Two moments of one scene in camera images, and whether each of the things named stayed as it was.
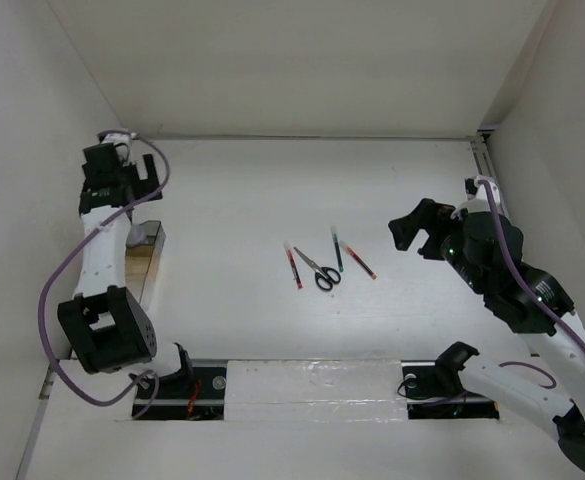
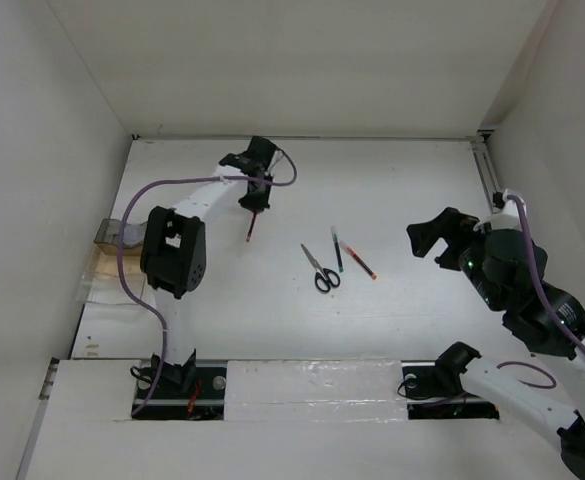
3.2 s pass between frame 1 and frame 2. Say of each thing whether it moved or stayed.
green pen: stayed
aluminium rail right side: stayed
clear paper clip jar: stayed
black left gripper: moved
